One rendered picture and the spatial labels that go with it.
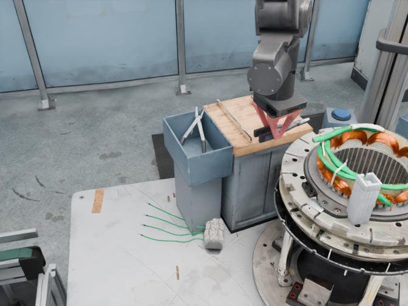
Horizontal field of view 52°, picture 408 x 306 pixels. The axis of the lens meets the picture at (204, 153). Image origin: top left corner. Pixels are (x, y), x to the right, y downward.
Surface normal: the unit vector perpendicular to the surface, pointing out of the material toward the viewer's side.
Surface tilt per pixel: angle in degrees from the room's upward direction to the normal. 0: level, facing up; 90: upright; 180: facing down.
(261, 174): 90
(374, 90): 90
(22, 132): 0
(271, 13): 86
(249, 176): 90
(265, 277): 0
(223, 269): 0
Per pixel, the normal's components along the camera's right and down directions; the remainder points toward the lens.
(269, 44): -0.16, -0.73
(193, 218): 0.39, 0.58
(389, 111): -0.42, 0.57
